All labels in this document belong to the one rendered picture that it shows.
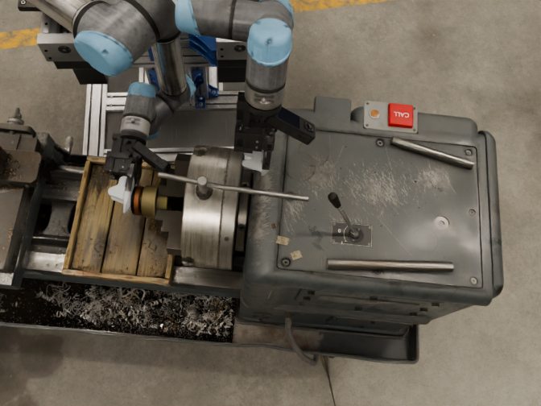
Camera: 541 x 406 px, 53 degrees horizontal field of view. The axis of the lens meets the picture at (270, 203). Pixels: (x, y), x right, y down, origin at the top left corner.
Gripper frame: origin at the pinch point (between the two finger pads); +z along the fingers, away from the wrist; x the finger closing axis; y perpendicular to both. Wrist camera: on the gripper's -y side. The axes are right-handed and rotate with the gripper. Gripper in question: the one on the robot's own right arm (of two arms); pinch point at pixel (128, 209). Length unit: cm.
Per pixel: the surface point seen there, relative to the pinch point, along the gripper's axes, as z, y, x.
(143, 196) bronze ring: -3.0, -3.7, 2.1
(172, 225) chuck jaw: 3.5, -11.9, 1.3
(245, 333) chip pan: 22, -33, -56
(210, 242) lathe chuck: 8.9, -22.4, 8.2
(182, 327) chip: 23, -12, -52
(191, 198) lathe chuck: 0.2, -17.0, 13.5
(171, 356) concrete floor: 30, -3, -110
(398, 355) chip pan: 25, -86, -56
